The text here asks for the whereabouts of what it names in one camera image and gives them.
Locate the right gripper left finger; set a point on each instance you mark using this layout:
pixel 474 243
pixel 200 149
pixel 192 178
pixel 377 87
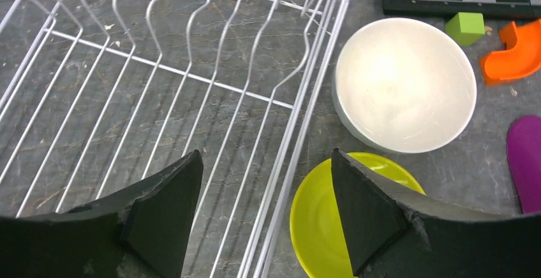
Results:
pixel 145 226

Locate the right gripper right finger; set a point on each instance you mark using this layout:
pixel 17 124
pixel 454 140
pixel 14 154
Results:
pixel 449 240

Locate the yellow-green bowl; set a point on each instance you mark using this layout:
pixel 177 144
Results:
pixel 340 220

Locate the white bowl outside rack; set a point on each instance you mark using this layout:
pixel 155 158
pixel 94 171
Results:
pixel 402 85

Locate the white wire dish rack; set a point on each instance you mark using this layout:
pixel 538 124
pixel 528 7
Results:
pixel 97 95

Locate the purple plastic scoop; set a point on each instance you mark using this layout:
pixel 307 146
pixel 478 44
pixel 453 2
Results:
pixel 523 154

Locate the small green cube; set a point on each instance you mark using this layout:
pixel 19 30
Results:
pixel 465 28

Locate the orange curved toy piece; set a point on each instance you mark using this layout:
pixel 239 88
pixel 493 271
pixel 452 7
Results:
pixel 519 59

